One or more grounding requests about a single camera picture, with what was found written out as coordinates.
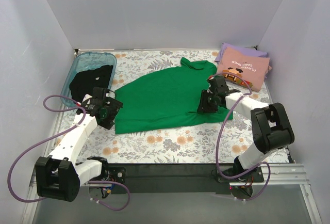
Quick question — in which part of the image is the green t shirt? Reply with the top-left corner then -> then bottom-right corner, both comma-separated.
115,57 -> 228,134

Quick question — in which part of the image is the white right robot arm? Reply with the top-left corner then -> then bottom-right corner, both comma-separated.
197,73 -> 294,180

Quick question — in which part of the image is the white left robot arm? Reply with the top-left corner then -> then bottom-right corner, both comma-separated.
35,87 -> 122,202

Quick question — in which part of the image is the pink folded t shirt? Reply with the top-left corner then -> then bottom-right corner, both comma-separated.
217,47 -> 271,92

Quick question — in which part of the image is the black t shirt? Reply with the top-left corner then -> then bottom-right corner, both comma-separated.
69,65 -> 113,102

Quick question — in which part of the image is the floral table mat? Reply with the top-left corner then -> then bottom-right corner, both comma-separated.
53,50 -> 288,164

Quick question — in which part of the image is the lavender folded t shirt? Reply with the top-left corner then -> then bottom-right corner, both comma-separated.
214,42 -> 273,80

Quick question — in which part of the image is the blue plastic basket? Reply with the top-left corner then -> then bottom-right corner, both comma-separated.
61,52 -> 117,108

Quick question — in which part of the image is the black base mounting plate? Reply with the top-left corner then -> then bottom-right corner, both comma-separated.
79,163 -> 265,195

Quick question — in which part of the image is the aluminium frame rail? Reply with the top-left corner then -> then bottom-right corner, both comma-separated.
22,163 -> 321,223

